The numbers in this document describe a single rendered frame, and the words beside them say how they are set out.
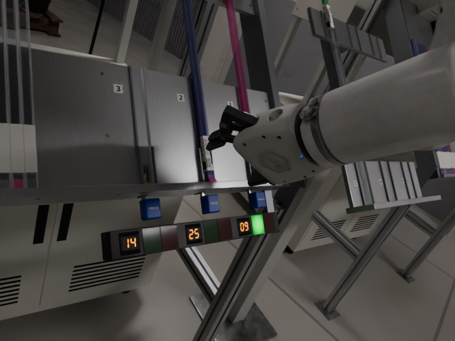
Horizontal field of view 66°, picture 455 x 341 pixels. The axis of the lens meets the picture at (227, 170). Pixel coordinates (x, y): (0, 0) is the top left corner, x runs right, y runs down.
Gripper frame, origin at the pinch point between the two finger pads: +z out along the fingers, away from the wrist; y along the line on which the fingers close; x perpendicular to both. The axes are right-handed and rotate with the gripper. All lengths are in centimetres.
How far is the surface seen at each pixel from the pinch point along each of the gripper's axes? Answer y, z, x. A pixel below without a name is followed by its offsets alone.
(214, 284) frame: 35, 42, -7
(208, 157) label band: -0.8, 7.0, 1.4
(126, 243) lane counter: -5.3, 9.0, -17.1
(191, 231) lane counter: 3.3, 9.0, -10.2
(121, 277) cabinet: 21, 70, -13
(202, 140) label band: -3.2, 7.3, 3.5
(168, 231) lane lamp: -0.3, 9.0, -12.1
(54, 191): -17.6, 6.1, -16.8
